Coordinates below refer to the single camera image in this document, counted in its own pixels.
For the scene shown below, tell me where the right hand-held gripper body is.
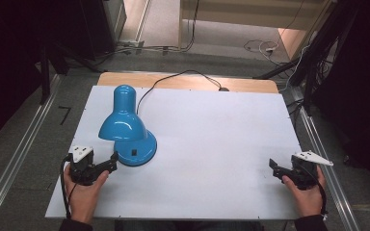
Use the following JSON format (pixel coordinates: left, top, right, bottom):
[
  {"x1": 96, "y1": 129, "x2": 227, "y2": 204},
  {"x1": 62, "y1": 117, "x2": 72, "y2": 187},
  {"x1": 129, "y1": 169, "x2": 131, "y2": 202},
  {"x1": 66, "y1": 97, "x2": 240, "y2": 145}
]
[{"x1": 283, "y1": 150, "x2": 334, "y2": 191}]

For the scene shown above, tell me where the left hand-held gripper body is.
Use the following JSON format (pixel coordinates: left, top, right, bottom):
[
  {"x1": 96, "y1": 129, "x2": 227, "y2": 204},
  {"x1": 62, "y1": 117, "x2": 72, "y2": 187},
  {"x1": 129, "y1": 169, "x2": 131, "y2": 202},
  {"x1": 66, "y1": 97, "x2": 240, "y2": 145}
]
[{"x1": 67, "y1": 145, "x2": 98, "y2": 187}]

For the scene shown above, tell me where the blue desk lamp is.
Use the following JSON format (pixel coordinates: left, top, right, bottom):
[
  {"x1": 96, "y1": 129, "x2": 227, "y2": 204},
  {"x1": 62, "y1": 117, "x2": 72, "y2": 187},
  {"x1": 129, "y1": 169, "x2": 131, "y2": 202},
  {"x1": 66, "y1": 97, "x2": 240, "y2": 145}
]
[{"x1": 97, "y1": 84, "x2": 158, "y2": 167}]

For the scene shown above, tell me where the person's right hand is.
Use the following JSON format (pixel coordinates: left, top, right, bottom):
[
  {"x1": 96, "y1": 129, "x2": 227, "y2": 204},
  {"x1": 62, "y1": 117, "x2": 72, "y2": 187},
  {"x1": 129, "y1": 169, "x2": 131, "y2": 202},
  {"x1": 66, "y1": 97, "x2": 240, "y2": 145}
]
[{"x1": 281, "y1": 165, "x2": 328, "y2": 218}]

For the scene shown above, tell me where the person's left hand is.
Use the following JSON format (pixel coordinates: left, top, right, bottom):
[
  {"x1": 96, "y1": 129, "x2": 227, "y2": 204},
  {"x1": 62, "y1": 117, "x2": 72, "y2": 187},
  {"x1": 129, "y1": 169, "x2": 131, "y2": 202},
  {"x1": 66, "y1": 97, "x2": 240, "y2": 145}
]
[{"x1": 63, "y1": 164, "x2": 111, "y2": 224}]

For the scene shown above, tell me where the white table board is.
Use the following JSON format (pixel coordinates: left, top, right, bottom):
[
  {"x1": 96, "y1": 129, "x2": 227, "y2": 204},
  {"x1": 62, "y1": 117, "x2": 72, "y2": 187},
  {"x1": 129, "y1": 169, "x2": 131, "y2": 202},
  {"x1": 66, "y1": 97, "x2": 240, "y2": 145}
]
[{"x1": 44, "y1": 84, "x2": 306, "y2": 221}]

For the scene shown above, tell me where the black tripod stand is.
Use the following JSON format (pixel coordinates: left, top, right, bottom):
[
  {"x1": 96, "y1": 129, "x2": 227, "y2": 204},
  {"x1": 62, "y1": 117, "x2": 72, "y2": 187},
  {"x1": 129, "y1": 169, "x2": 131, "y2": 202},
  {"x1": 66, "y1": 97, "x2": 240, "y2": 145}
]
[{"x1": 252, "y1": 0, "x2": 364, "y2": 115}]

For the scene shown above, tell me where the light wooden panel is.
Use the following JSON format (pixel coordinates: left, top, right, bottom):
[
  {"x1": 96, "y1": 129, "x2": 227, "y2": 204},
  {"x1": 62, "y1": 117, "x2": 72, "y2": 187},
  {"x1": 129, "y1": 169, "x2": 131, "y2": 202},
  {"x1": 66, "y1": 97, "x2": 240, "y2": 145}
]
[{"x1": 277, "y1": 27, "x2": 311, "y2": 62}]

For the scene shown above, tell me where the dark cabinet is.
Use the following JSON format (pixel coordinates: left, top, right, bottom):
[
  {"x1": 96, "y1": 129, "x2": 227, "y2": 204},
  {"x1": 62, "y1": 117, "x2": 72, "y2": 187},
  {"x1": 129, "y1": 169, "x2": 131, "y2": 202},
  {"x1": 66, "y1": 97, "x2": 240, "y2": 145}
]
[{"x1": 76, "y1": 0, "x2": 128, "y2": 62}]

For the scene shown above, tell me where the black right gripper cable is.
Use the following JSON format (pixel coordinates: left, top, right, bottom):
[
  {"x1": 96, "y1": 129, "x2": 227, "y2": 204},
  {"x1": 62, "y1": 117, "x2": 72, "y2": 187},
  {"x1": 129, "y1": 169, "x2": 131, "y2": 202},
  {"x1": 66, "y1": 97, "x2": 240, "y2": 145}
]
[{"x1": 303, "y1": 165, "x2": 330, "y2": 217}]

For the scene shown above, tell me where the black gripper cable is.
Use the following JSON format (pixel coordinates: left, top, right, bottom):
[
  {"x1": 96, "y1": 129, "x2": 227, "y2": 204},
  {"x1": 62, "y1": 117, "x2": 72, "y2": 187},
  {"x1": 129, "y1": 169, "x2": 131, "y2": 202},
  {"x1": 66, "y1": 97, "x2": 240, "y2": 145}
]
[
  {"x1": 303, "y1": 165, "x2": 330, "y2": 217},
  {"x1": 59, "y1": 155, "x2": 79, "y2": 219}
]

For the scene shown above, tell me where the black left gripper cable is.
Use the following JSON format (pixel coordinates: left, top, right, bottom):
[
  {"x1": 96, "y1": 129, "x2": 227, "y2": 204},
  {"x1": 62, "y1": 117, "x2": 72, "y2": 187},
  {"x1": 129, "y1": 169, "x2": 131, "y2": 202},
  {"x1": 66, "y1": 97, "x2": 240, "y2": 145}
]
[{"x1": 59, "y1": 155, "x2": 79, "y2": 219}]

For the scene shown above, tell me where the aluminium floor rail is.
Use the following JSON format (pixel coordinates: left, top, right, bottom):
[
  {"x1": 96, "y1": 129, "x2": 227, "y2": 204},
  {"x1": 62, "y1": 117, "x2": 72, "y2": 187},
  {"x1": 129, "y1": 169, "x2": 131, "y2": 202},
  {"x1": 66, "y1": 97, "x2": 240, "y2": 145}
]
[
  {"x1": 291, "y1": 86, "x2": 362, "y2": 231},
  {"x1": 0, "y1": 73, "x2": 63, "y2": 231}
]

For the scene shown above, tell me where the black lamp power cord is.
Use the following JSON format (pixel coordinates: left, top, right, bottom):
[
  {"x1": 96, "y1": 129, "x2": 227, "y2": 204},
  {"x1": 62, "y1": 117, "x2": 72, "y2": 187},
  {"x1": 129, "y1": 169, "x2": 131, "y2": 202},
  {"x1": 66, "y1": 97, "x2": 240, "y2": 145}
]
[{"x1": 136, "y1": 69, "x2": 230, "y2": 116}]

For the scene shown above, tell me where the white floor cable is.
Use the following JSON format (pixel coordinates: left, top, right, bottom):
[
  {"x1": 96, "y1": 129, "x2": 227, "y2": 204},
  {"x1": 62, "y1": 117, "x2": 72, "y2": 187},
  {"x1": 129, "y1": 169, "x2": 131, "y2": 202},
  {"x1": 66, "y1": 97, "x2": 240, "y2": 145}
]
[{"x1": 243, "y1": 38, "x2": 282, "y2": 61}]

